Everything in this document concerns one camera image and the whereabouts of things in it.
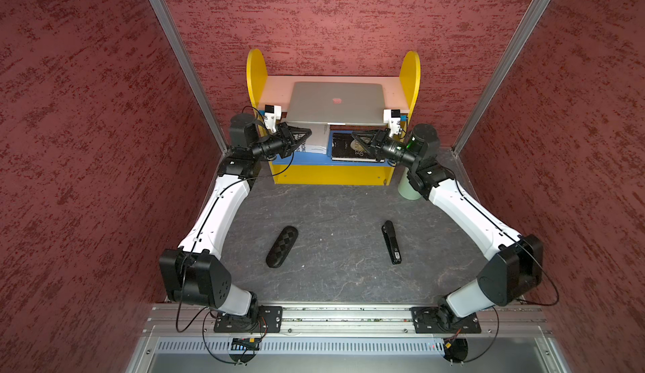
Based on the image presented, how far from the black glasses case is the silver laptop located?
415mm

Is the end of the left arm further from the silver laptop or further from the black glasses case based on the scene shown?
the black glasses case

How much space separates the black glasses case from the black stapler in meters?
0.34

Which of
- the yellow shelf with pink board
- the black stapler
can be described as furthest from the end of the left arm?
the black stapler

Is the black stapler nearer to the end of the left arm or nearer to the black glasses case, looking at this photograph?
the black glasses case

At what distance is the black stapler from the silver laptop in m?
0.41

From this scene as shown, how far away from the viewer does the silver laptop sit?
2.36 feet

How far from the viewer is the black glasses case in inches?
33.4

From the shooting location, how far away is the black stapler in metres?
0.86

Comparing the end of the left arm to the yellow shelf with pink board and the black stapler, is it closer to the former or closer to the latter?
the yellow shelf with pink board

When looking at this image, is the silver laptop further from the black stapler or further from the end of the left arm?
the black stapler
